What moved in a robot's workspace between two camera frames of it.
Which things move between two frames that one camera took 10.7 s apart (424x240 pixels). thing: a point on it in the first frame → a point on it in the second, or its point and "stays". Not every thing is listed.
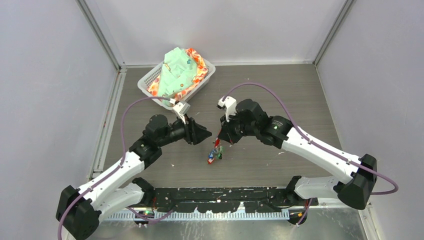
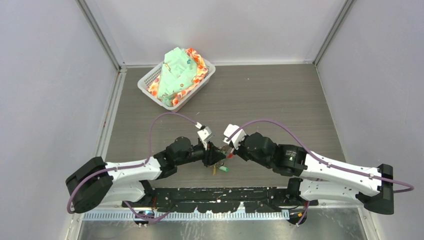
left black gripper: [195, 133] → [213, 154]
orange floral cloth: [202, 70] stays
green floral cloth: [178, 70] stays
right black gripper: [226, 133] → [239, 151]
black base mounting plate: [222, 200] stays
